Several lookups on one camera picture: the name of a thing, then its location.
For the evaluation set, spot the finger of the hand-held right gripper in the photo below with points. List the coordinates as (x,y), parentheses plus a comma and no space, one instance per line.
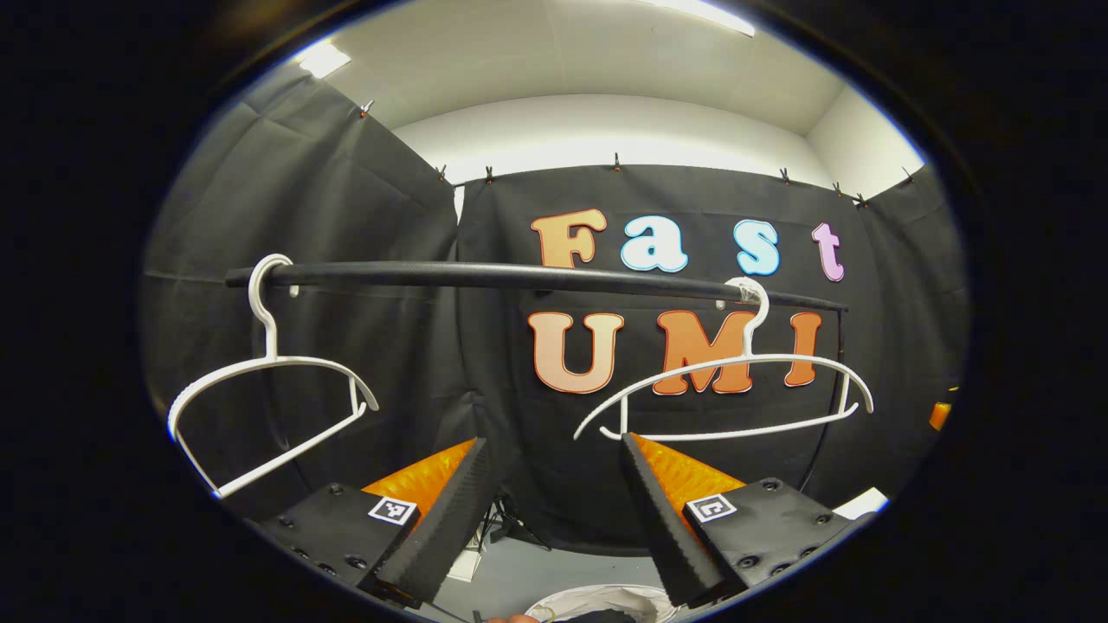
(939,417)

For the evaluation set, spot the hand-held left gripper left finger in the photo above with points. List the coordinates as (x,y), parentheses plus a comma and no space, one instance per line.
(450,528)

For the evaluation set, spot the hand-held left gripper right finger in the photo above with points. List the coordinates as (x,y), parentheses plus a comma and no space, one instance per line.
(658,528)

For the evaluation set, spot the white fabric laundry hamper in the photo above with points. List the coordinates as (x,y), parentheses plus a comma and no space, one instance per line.
(606,597)

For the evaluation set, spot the white plastic clothes hanger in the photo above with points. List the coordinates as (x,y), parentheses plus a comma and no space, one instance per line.
(270,342)
(744,357)

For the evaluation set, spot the black clothes rack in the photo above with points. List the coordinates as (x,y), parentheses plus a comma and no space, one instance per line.
(519,275)

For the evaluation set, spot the white floor box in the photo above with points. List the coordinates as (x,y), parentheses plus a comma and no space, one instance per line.
(466,564)

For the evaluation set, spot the black tripod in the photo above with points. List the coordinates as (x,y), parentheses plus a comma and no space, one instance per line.
(511,523)

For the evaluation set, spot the white drawer cabinet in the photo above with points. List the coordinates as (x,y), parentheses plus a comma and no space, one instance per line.
(861,504)

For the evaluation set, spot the black backdrop cloth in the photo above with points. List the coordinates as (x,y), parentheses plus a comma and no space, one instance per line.
(389,216)

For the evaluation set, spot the row of black backdrop clips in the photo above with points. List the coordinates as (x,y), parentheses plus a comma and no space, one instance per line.
(616,161)

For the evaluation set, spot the ceiling light panel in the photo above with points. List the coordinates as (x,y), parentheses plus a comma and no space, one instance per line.
(322,59)

